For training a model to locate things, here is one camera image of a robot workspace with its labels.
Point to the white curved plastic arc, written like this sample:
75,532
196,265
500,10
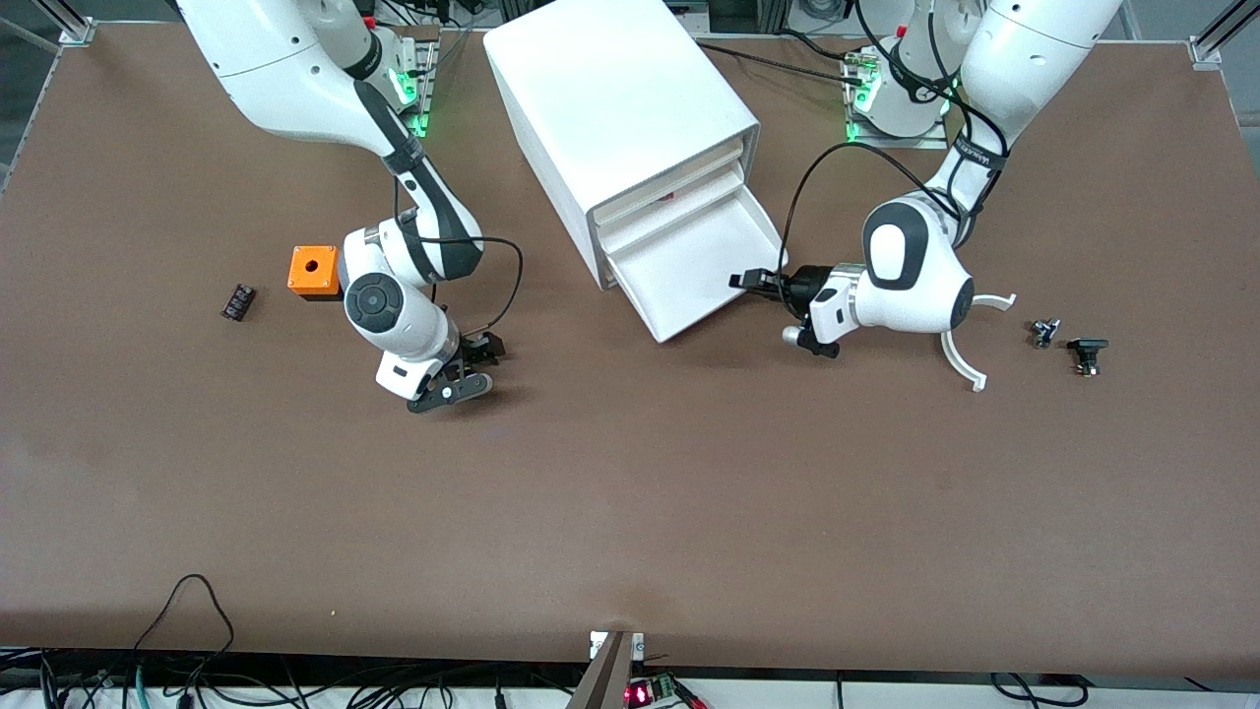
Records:
960,366

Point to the aluminium corner profile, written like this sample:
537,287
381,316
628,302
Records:
69,25
1221,34

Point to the aluminium profile strut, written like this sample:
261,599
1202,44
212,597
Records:
605,679

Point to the small silver black switch part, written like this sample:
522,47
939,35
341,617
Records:
1043,333

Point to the white closed drawer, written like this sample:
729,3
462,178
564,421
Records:
679,182
689,209

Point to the white mounting bracket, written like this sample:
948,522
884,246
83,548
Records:
640,645

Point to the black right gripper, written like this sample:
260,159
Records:
474,350

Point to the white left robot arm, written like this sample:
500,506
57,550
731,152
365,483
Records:
1034,49

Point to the circuit board with red light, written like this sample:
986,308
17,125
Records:
640,694

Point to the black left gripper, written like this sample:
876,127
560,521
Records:
804,283

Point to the black knob part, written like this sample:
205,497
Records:
1087,347

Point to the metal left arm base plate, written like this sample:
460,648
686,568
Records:
925,141

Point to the white drawer cabinet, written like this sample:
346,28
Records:
610,89

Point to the white drawer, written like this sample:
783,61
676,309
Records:
689,209
679,182
689,276

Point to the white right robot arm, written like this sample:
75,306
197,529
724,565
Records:
285,69

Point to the dark purple cylindrical capacitor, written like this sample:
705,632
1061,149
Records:
237,302

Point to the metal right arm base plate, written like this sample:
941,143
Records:
425,89

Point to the orange button enclosure box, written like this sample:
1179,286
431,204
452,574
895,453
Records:
300,278

